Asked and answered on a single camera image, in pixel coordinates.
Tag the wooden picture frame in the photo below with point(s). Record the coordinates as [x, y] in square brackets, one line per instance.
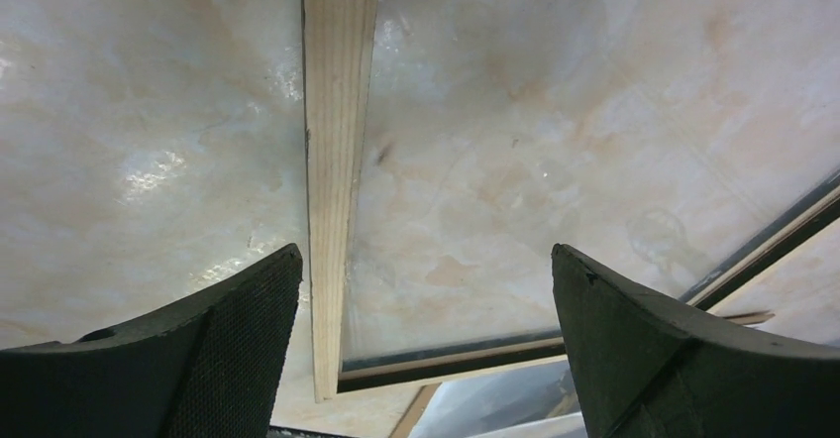
[335, 159]

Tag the clear plastic sheet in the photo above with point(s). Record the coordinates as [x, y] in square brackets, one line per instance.
[525, 159]

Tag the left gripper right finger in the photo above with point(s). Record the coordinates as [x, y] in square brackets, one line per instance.
[647, 365]

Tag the landscape photo print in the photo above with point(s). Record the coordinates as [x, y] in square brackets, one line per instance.
[505, 402]

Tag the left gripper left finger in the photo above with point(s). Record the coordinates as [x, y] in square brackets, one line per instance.
[206, 365]

